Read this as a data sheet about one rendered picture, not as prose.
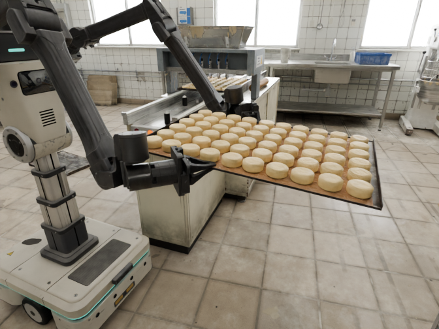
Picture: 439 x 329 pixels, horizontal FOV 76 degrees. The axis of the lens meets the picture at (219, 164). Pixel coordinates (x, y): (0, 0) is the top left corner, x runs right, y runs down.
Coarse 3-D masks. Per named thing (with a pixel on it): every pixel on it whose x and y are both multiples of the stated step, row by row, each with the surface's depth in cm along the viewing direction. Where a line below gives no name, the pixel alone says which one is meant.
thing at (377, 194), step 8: (192, 112) 102; (176, 120) 94; (168, 128) 90; (368, 144) 85; (368, 152) 79; (376, 160) 72; (216, 168) 66; (376, 168) 69; (248, 176) 63; (376, 176) 66; (280, 184) 61; (376, 184) 63; (312, 192) 58; (376, 192) 60; (344, 200) 56; (376, 200) 57; (376, 208) 54
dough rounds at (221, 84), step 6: (210, 78) 247; (216, 78) 244; (222, 78) 242; (228, 78) 242; (234, 78) 244; (246, 78) 242; (192, 84) 216; (216, 84) 215; (222, 84) 215; (228, 84) 219; (234, 84) 215; (240, 84) 227; (222, 90) 198
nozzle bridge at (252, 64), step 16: (160, 48) 201; (192, 48) 193; (208, 48) 193; (224, 48) 193; (240, 48) 193; (256, 48) 193; (160, 64) 205; (176, 64) 210; (224, 64) 198; (240, 64) 195; (256, 64) 189; (176, 80) 229; (256, 80) 198; (256, 96) 203
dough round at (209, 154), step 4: (204, 148) 72; (208, 148) 72; (212, 148) 72; (200, 152) 70; (204, 152) 69; (208, 152) 70; (212, 152) 70; (216, 152) 70; (200, 156) 70; (204, 156) 68; (208, 156) 68; (212, 156) 68; (216, 156) 69; (204, 160) 69; (208, 160) 68; (212, 160) 69; (216, 160) 69
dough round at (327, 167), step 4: (324, 164) 66; (328, 164) 66; (332, 164) 66; (336, 164) 66; (320, 168) 66; (324, 168) 65; (328, 168) 64; (332, 168) 64; (336, 168) 64; (340, 168) 65; (320, 172) 66; (324, 172) 65; (328, 172) 64; (332, 172) 64; (336, 172) 64; (340, 172) 64; (340, 176) 65
